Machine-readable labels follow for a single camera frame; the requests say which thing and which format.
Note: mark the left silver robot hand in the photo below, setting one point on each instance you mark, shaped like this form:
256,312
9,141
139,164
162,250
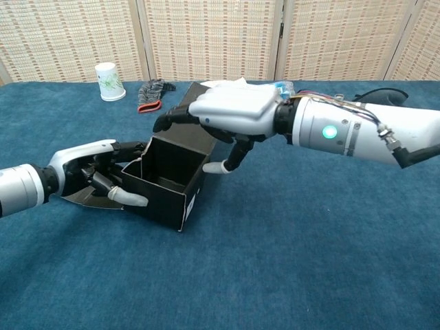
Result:
79,154

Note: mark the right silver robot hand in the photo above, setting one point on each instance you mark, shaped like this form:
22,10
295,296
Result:
240,106

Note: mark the black foldable cardboard box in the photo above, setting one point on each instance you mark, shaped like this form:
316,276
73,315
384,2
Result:
161,203

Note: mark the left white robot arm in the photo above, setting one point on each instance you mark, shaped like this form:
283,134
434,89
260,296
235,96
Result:
20,187

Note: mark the blue carpet floor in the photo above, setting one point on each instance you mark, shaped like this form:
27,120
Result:
309,258

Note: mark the white plastic package pink print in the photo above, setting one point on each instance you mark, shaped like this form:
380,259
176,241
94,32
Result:
223,82

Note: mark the clear plastic water bottle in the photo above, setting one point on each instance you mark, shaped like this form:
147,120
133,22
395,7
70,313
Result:
285,90

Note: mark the white paper cup green print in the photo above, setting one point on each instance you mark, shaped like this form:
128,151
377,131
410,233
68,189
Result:
109,82

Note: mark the beige woven folding screen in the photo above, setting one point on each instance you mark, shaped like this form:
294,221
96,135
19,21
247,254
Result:
206,34

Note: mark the grey knit glove orange cuff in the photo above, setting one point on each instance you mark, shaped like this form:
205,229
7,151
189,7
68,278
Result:
151,91

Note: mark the grey blue cloth pouch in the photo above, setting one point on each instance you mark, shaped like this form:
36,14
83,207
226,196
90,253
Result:
392,96

